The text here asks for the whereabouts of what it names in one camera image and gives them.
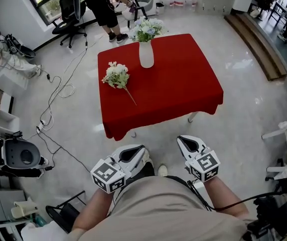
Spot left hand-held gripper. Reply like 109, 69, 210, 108
90, 144, 147, 193

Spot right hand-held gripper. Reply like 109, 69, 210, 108
176, 135, 221, 183

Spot white flower bouquet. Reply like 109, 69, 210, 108
101, 61, 137, 106

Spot white ceramic vase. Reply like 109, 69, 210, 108
138, 39, 155, 69

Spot pale blue flower bouquet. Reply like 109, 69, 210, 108
129, 16, 165, 44

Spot person's left forearm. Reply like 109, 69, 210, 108
72, 188, 114, 238

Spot person's right forearm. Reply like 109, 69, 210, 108
205, 176, 249, 219

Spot table with white legs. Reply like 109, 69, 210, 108
132, 111, 199, 138

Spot person's right shoe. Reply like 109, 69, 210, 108
157, 164, 169, 178

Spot person's torso in beige shirt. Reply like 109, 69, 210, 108
69, 176, 252, 241

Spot red tablecloth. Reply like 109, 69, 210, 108
97, 33, 224, 142

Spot black folding chair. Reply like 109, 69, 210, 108
45, 190, 87, 234

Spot white power strip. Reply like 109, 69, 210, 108
36, 119, 47, 133

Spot black swivel chair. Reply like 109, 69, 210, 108
265, 158, 287, 193

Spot teal container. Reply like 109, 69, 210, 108
34, 214, 47, 227

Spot black chest-mounted device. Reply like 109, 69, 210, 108
243, 193, 287, 241

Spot grey rounded shell device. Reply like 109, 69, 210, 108
4, 138, 42, 170

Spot beige desktop device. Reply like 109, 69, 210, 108
10, 200, 39, 220

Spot wooden step platform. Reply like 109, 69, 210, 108
224, 13, 287, 81

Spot small white open cabinet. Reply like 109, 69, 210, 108
0, 103, 21, 135

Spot white shelf unit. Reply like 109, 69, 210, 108
0, 11, 30, 90

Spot black mesh office chair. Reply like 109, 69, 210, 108
52, 0, 88, 49

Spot large black-framed window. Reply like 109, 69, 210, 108
20, 0, 68, 26

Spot long black floor cable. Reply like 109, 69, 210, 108
37, 128, 92, 173

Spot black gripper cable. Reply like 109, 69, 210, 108
187, 179, 287, 212

